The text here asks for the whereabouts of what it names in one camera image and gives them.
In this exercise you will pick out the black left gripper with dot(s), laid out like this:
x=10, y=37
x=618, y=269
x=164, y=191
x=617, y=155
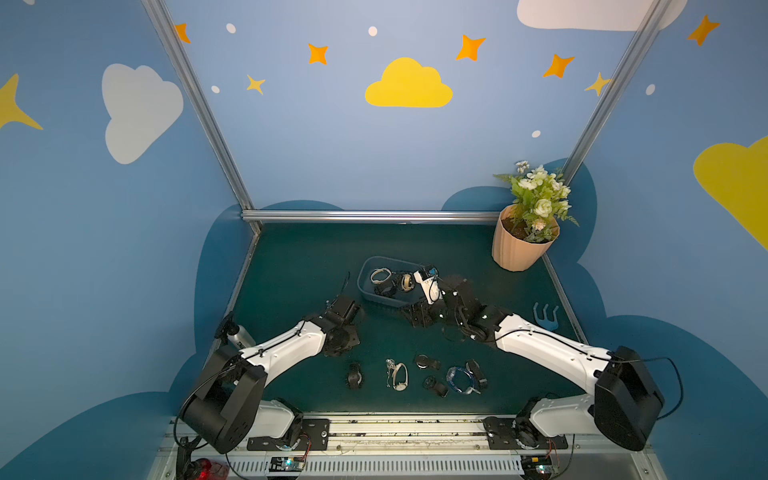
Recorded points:
x=346, y=309

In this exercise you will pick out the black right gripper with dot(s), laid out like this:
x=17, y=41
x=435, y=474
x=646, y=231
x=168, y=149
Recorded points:
x=424, y=309

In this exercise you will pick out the small beige round watch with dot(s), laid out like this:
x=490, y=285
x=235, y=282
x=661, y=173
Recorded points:
x=407, y=282

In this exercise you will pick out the black rugged digital watch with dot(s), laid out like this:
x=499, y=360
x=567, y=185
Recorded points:
x=354, y=378

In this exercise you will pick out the thin black strap watch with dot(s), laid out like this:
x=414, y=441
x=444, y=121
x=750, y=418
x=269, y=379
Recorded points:
x=387, y=289

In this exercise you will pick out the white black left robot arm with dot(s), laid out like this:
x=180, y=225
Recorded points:
x=226, y=406

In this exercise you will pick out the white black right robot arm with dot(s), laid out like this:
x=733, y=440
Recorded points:
x=619, y=398

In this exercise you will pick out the blue plastic storage box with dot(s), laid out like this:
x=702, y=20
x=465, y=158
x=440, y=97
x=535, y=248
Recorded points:
x=398, y=267

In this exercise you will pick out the small black watch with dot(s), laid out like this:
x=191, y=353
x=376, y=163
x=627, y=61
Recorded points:
x=431, y=383

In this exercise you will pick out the silver black water bottle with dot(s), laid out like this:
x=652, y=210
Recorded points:
x=228, y=331

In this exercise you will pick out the blue garden fork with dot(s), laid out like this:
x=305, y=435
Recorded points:
x=544, y=318

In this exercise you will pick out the terracotta pot with flowers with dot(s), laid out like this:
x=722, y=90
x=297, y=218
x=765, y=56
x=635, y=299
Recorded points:
x=527, y=228

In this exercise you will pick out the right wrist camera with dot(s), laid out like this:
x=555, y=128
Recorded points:
x=427, y=279

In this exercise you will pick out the white strap chain watch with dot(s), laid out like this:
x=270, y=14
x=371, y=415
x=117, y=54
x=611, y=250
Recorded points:
x=397, y=375

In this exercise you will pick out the dark grey strap watch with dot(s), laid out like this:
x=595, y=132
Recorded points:
x=480, y=381

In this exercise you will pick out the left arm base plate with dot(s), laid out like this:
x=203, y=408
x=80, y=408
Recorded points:
x=312, y=434

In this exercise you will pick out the aluminium rail front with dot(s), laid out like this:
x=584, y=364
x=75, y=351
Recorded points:
x=454, y=446

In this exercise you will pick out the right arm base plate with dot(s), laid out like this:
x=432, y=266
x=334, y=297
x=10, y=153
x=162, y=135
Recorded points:
x=509, y=433

